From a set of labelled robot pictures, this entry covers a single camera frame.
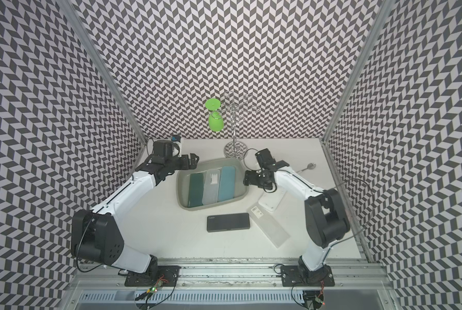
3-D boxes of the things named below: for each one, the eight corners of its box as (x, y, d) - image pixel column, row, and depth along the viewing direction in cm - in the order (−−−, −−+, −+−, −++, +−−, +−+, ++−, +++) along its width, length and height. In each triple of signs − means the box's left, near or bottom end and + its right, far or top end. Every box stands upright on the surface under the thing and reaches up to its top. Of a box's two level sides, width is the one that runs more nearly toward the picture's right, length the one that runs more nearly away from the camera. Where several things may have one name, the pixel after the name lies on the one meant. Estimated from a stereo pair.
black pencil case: (207, 232, 85) (206, 230, 82) (207, 218, 89) (206, 215, 87) (250, 228, 86) (250, 226, 84) (248, 214, 90) (249, 212, 88)
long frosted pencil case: (276, 248, 82) (278, 246, 79) (247, 211, 93) (248, 208, 90) (290, 237, 85) (291, 234, 83) (260, 202, 96) (261, 199, 93)
